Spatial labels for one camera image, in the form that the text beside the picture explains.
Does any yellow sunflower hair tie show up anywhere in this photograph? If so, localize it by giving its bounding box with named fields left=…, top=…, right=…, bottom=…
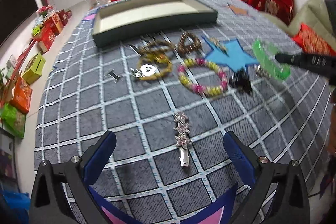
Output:
left=136, top=52, right=173, bottom=81

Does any pink yellow beaded bracelet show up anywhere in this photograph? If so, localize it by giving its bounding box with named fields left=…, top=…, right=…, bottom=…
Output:
left=177, top=57, right=229, bottom=97

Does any green translucent bracelet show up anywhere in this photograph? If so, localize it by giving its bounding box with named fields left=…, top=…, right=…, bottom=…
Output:
left=252, top=39, right=292, bottom=81

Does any beige bow hair clip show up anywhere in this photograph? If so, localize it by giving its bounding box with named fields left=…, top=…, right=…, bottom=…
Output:
left=210, top=37, right=228, bottom=55

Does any silver rhinestone hair clip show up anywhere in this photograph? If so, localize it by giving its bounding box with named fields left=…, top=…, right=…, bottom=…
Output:
left=174, top=112, right=191, bottom=168

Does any orange gift box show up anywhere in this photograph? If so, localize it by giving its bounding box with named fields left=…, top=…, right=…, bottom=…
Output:
left=8, top=76, right=33, bottom=114

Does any green gift box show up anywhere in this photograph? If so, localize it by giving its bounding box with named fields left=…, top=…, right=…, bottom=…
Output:
left=22, top=53, right=46, bottom=85

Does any red gift box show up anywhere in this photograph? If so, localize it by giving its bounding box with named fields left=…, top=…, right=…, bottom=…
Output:
left=38, top=26, right=55, bottom=53

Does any brown spiral hair tie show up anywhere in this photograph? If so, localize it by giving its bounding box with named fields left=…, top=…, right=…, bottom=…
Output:
left=177, top=32, right=203, bottom=56

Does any black claw hair clip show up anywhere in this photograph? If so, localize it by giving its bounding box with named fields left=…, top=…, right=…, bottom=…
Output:
left=229, top=68, right=252, bottom=95

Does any beige green sofa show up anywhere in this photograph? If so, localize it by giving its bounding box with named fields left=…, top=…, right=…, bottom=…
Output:
left=261, top=0, right=335, bottom=51

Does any small black hair pin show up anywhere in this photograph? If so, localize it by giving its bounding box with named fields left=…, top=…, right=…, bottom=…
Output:
left=105, top=69, right=122, bottom=83

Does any brown braided bracelet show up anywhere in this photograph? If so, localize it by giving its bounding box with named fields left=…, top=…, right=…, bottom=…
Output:
left=136, top=40, right=176, bottom=55

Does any grey grid tablecloth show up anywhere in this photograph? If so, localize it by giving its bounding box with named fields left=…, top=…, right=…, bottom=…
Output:
left=34, top=0, right=332, bottom=223

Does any dark green jewelry tray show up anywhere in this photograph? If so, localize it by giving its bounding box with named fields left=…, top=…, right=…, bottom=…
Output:
left=91, top=0, right=218, bottom=48

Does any green snack bag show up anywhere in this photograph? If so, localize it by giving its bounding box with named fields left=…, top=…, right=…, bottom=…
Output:
left=1, top=103, right=26, bottom=139

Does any red embroidered cushion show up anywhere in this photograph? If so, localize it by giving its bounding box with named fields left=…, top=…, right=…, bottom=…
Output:
left=293, top=23, right=335, bottom=57

